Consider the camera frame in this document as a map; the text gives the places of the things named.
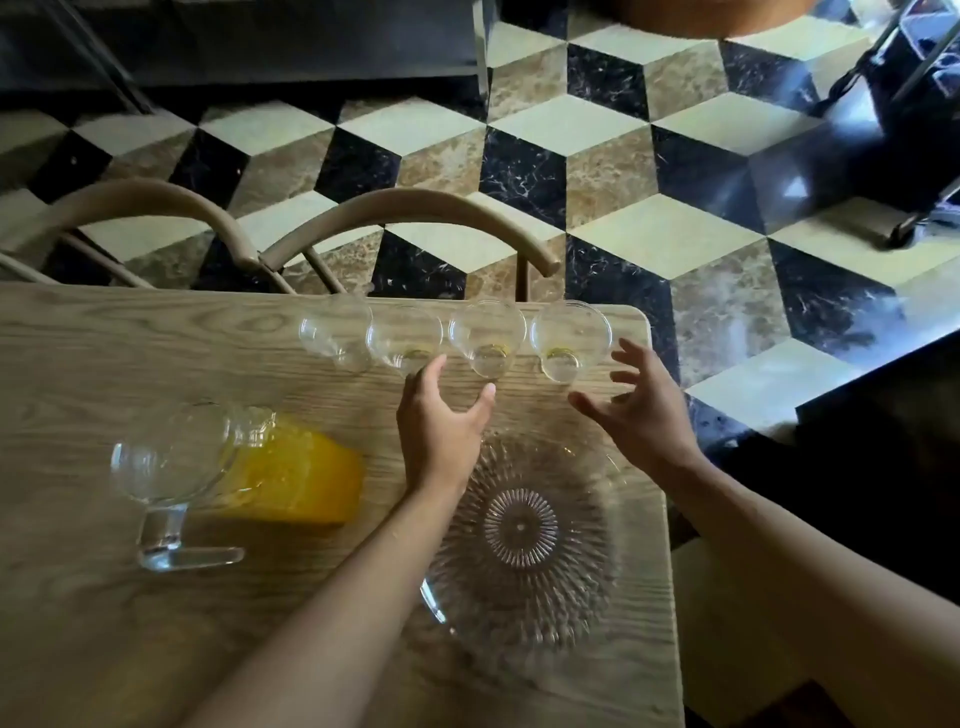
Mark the person's left forearm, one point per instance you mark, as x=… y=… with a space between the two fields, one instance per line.
x=337 y=622

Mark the black wheeled trolley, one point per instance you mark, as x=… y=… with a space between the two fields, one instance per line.
x=915 y=112

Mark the person's right hand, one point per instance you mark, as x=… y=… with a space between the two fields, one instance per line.
x=652 y=427

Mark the light wooden table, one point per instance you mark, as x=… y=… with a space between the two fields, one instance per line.
x=112 y=360

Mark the person's left hand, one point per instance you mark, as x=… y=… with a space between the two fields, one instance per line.
x=439 y=442

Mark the clear patterned glass plate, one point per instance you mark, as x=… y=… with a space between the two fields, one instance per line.
x=540 y=585

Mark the person's right forearm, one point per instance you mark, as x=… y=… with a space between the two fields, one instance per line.
x=825 y=600

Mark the orange juice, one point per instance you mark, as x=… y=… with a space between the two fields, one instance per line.
x=307 y=480

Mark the dark brown wooden bench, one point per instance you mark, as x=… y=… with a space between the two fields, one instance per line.
x=885 y=450

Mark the round brown wooden stool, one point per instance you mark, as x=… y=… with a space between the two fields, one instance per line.
x=712 y=19

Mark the black cabinet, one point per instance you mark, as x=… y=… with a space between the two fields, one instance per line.
x=262 y=37

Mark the ribbed glass pitcher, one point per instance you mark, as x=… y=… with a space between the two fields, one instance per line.
x=180 y=517

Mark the beige curved-back chair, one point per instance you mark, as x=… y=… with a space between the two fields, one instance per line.
x=135 y=196
x=420 y=202

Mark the clear drinking glass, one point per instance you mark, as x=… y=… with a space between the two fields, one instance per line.
x=405 y=334
x=570 y=334
x=487 y=330
x=337 y=330

